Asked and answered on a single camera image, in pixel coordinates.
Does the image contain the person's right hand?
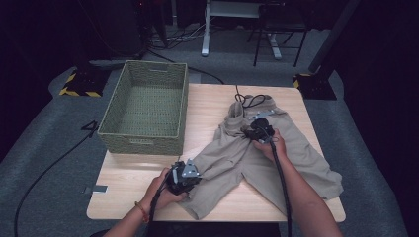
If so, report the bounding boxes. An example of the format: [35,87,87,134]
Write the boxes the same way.
[251,128,289,163]

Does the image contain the black slanted stand pole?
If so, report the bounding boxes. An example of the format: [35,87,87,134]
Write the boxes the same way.
[307,0,362,75]

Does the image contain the green woven basket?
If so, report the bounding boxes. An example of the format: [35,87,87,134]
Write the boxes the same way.
[97,59,190,156]

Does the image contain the white desk frame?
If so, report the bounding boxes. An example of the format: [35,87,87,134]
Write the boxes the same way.
[201,0,283,60]

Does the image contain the person's left hand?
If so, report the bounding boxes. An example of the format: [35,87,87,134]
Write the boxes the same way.
[141,167,189,212]

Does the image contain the black yellow striped stand base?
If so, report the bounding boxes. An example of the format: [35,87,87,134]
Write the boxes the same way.
[293,72,338,101]
[58,67,110,98]

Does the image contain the thin black cable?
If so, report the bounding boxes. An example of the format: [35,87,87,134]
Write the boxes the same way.
[146,48,226,86]

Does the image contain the long black floor cable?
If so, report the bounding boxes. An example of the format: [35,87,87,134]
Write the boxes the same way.
[13,129,97,237]

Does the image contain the khaki pants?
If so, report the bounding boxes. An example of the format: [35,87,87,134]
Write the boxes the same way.
[177,84,344,221]

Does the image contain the tangle of cables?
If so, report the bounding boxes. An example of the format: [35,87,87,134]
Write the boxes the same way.
[146,23,206,52]

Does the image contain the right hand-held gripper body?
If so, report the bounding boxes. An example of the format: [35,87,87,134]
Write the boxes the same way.
[246,110,276,144]

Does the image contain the black metal chair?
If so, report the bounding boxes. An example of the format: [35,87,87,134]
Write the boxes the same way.
[247,3,310,68]

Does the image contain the right hand-held gripper black cable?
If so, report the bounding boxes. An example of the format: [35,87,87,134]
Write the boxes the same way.
[268,139,294,237]

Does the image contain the person's dark clothing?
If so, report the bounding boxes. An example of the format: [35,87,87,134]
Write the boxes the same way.
[90,221,281,237]

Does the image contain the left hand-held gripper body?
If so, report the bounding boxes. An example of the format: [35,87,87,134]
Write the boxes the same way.
[165,158,202,196]

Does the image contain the red cord bracelet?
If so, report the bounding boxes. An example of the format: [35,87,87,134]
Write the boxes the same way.
[133,200,150,224]

